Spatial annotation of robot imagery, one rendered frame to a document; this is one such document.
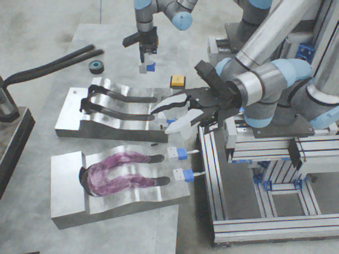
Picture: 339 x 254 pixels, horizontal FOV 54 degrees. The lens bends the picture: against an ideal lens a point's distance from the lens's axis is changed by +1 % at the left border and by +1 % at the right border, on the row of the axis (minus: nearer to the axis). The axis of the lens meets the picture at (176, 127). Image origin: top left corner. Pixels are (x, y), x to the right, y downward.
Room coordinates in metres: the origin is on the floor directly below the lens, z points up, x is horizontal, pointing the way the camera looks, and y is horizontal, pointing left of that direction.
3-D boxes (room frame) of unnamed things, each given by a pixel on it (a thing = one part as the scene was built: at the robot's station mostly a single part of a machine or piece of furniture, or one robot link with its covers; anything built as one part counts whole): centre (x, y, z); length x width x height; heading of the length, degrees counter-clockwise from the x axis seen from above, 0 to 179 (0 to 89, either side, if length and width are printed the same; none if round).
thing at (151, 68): (1.24, 0.11, 0.93); 0.13 x 0.05 x 0.05; 86
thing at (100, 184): (0.66, 0.22, 0.90); 0.26 x 0.18 x 0.08; 103
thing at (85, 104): (1.01, 0.26, 0.92); 0.35 x 0.16 x 0.09; 86
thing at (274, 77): (0.60, -0.23, 1.43); 0.11 x 0.08 x 0.09; 119
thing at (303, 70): (0.84, -0.40, 1.20); 0.13 x 0.12 x 0.14; 29
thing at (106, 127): (1.02, 0.28, 0.87); 0.50 x 0.26 x 0.14; 86
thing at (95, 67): (1.36, 0.43, 0.82); 0.08 x 0.08 x 0.04
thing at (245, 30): (1.34, -0.36, 1.09); 0.15 x 0.15 x 0.10
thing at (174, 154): (0.77, -0.03, 0.86); 0.13 x 0.05 x 0.05; 103
